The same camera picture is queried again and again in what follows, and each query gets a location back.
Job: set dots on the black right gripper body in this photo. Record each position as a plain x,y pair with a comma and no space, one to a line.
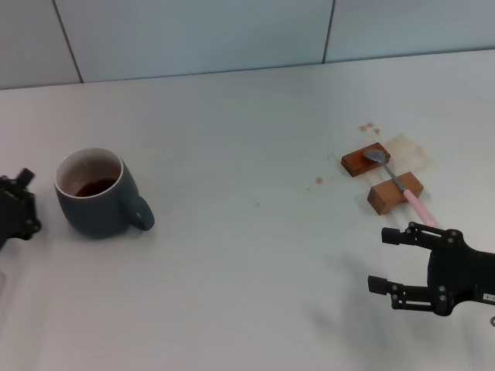
468,270

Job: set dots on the dark brown coffee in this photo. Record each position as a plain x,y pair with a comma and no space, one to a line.
93,189

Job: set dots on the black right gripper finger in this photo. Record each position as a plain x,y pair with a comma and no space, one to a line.
378,284
392,235

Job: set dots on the grey ceramic cup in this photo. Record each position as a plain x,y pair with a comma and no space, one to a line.
96,216

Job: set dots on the light brown wooden block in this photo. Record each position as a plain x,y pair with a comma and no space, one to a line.
383,197

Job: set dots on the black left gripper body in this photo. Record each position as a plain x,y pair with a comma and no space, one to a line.
9,216

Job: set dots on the dark reddish wooden block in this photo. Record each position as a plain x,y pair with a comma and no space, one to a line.
356,164

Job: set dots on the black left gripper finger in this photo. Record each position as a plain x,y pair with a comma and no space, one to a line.
26,175
33,224

